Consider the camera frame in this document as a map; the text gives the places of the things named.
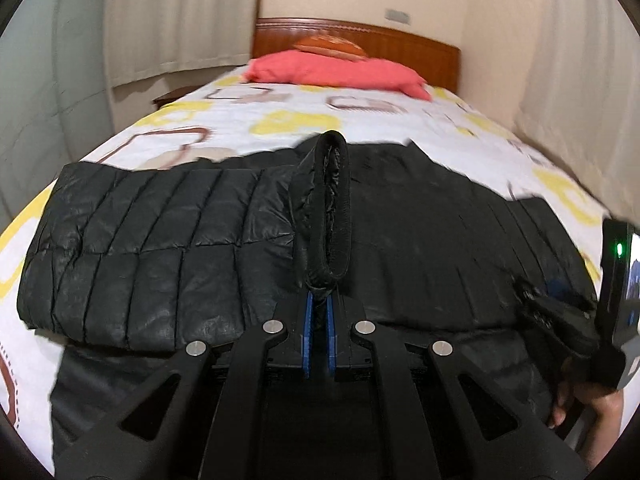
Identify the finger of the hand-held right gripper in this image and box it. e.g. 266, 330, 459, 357
515, 280, 602, 378

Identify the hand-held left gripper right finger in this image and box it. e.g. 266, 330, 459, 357
325, 294, 589, 480

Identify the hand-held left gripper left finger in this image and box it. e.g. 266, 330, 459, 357
52, 292, 321, 480

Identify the black puffer jacket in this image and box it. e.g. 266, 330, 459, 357
16, 130, 608, 467

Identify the person's right hand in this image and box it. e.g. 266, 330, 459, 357
547, 360, 626, 467

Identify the cream striped curtain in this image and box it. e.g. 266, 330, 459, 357
514, 0, 640, 221

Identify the patterned white yellow bedsheet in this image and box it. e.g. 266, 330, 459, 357
0, 67, 620, 476

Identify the pink pillow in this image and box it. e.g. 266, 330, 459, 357
243, 50, 433, 102

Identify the wooden nightstand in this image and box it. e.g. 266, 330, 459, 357
152, 85, 195, 109

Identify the orange patterned cushion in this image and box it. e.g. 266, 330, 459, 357
292, 33, 369, 62

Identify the wooden headboard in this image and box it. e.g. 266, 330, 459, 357
251, 17, 461, 94

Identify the beige window curtain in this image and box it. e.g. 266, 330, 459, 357
102, 0, 264, 87

